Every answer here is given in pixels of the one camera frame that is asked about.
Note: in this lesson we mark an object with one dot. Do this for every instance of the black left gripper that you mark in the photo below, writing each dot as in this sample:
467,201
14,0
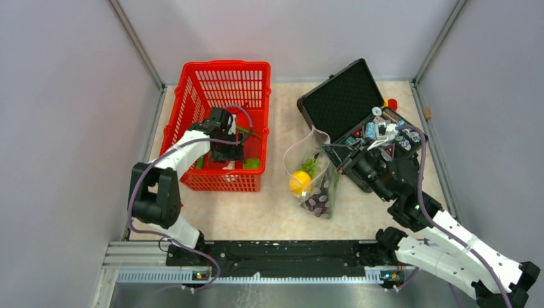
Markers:
235,153

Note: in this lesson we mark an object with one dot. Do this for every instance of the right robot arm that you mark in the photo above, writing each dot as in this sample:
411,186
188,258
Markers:
427,236

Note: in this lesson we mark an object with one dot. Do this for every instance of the green leafy vegetable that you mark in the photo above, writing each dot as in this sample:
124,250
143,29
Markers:
333,181

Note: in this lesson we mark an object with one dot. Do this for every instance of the red grape bunch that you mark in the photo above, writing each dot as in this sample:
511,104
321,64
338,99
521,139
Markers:
319,204

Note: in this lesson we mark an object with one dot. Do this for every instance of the open black foam case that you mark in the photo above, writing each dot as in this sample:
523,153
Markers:
346,106

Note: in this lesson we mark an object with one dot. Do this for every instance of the yellow toy fruit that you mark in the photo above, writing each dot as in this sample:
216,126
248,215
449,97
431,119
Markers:
299,182

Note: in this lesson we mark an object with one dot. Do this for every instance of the green lime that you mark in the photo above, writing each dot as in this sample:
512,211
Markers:
252,164

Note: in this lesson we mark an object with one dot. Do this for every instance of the red plastic basket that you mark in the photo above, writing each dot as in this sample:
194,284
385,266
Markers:
228,101

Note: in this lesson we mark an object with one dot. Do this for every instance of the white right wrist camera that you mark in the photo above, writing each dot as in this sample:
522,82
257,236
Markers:
385,132

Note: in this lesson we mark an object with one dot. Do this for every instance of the red round object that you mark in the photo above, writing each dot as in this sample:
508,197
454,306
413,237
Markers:
391,103

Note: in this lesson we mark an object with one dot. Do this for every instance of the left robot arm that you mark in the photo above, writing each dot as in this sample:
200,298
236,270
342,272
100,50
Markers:
154,188

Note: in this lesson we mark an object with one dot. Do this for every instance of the clear zip top bag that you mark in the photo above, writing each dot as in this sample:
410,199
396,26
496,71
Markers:
312,178

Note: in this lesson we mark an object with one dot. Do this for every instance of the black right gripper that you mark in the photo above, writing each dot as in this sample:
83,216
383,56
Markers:
339,154

